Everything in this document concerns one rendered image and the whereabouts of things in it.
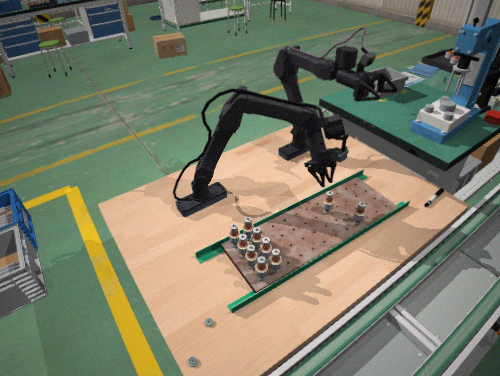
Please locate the brown perforated board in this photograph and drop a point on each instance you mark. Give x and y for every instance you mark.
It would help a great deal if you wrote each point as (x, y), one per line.
(304, 232)

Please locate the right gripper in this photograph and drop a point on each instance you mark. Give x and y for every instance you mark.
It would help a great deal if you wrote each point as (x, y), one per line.
(321, 158)

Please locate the yellow floor marking line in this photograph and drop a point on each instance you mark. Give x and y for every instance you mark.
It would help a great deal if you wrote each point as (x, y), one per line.
(46, 197)
(134, 339)

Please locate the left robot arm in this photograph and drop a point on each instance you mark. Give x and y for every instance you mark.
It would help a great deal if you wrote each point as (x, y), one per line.
(344, 61)

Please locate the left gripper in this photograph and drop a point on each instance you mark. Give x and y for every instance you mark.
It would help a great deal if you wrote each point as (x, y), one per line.
(353, 81)

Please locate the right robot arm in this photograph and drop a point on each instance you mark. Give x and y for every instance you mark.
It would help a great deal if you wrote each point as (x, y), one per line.
(303, 117)

